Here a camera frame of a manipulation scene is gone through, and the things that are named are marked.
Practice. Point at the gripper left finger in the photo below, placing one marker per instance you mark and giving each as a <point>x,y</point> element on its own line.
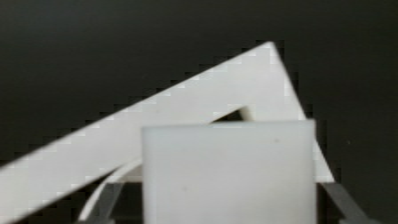
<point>118,207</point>

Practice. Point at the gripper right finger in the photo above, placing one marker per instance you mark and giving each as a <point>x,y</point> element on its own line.
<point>335,196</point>

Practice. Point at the white stool leg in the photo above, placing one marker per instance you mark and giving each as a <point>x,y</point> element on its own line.
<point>230,173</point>

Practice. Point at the white U-shaped fence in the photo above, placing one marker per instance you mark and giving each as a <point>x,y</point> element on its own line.
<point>237,93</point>

